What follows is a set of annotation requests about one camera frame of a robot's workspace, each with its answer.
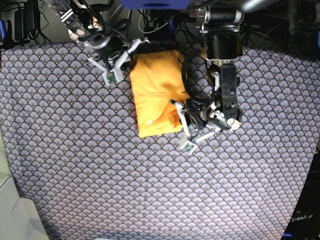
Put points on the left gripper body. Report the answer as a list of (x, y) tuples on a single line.
[(221, 115)]

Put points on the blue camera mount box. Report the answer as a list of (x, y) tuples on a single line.
[(156, 4)]

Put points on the yellow T-shirt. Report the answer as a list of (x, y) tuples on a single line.
[(156, 79)]

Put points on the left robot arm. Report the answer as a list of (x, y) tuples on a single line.
[(219, 24)]

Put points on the white plastic bin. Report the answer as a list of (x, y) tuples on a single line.
[(19, 219)]

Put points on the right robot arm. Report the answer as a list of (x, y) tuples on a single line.
[(86, 25)]

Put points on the black OpenArm box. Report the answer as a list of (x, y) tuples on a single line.
[(305, 221)]

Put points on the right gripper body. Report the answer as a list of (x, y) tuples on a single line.
[(107, 48)]

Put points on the blue fan-patterned tablecloth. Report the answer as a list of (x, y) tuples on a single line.
[(73, 148)]

